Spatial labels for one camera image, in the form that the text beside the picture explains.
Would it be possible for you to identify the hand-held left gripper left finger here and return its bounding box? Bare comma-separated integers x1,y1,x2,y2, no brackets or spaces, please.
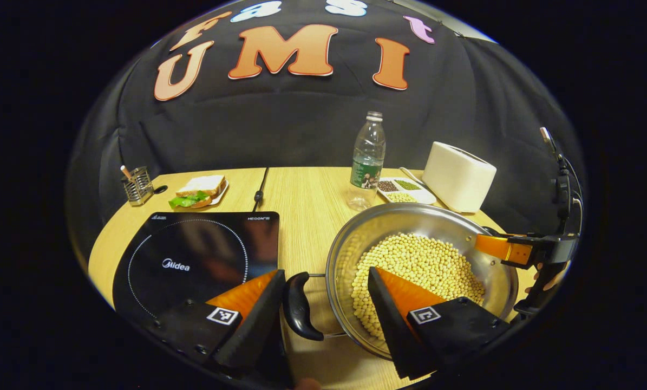
150,269,294,388

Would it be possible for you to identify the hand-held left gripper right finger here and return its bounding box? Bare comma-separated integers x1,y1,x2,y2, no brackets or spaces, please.
368,266,516,380

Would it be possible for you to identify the pile of yellow soybeans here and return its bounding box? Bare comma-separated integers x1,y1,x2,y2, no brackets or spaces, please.
351,233,486,341

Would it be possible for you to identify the steel pot with black handle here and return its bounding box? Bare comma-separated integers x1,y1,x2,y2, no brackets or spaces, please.
283,203,519,360

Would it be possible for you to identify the black induction cooktop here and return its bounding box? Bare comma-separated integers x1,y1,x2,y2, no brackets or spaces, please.
112,211,280,326

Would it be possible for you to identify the white toaster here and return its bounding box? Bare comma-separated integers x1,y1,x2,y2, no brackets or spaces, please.
422,141,497,213

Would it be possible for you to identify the white divided dish of beans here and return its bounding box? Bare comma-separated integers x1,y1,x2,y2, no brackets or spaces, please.
377,177,437,205

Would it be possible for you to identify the sandwich on plate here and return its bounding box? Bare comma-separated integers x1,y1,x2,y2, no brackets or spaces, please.
168,174,230,210

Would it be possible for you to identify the clear plastic water bottle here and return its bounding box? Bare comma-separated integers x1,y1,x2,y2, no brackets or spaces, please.
348,111,387,212

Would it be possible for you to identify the black backdrop cloth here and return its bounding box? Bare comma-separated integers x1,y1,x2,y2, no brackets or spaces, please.
66,0,586,255

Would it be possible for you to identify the black power cable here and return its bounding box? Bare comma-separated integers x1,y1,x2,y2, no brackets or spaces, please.
252,167,271,213

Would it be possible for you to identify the wire mesh utensil holder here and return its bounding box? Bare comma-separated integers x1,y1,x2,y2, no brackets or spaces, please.
120,165,155,206

